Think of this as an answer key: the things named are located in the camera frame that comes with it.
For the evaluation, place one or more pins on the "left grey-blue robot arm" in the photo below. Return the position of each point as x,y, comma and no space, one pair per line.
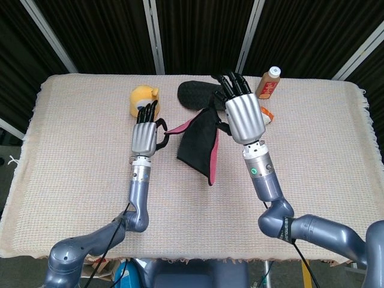
139,195

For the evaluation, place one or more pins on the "brown juice bottle red label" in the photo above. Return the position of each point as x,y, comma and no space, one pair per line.
267,87

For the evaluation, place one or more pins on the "dark blue robot torso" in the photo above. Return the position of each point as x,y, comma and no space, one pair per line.
198,276

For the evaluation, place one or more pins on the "blue plastic object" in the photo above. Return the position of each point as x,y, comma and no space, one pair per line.
123,276

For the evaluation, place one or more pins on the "black slipper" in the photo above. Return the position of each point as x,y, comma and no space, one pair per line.
192,94

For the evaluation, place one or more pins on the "yellow plush monster toy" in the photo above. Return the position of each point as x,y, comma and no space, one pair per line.
139,97

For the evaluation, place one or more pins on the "brown cardboard box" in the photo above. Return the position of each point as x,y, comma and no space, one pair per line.
99,265

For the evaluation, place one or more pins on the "yellow bar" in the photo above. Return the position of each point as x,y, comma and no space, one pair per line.
305,276

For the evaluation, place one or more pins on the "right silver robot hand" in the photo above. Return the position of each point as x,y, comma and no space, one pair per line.
244,117

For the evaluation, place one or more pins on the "white and orange snack packet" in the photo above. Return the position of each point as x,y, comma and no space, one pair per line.
268,115

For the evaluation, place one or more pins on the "beige woven tablecloth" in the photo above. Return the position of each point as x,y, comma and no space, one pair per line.
75,180

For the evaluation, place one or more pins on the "white partition post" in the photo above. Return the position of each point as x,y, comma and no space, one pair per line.
249,33
360,51
153,33
12,129
48,33

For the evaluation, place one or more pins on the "pink towel with black trim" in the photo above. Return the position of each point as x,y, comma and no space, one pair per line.
195,141

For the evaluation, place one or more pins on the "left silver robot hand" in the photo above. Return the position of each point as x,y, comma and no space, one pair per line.
144,138

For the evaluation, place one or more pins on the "white table leg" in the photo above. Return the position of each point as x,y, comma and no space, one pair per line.
267,274

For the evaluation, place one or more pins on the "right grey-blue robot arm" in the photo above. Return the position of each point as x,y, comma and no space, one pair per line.
267,183

